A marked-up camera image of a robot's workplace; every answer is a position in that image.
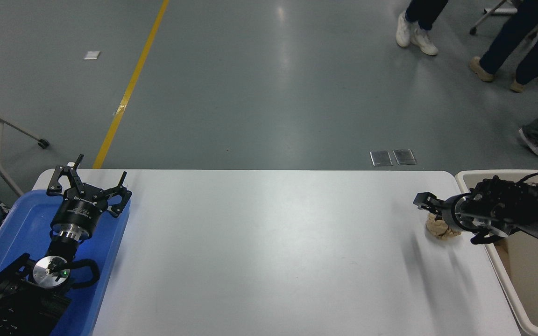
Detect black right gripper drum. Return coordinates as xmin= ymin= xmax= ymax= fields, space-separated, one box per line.
xmin=440 ymin=194 xmax=467 ymax=233

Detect blue plastic tray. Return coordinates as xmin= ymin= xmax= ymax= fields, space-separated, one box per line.
xmin=0 ymin=189 xmax=131 ymax=336

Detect silver floor plate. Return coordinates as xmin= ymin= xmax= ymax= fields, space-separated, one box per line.
xmin=393 ymin=149 xmax=418 ymax=166
xmin=369 ymin=150 xmax=394 ymax=167

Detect white rolling frame with caster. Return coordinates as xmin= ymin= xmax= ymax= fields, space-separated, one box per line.
xmin=469 ymin=0 xmax=512 ymax=36

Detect tan paper ball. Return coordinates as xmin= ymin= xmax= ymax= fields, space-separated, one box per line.
xmin=426 ymin=212 xmax=462 ymax=240

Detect large pale plastic bin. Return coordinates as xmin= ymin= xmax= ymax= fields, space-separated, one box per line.
xmin=454 ymin=169 xmax=538 ymax=336

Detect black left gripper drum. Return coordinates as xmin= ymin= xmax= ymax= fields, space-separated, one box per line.
xmin=50 ymin=189 xmax=111 ymax=233

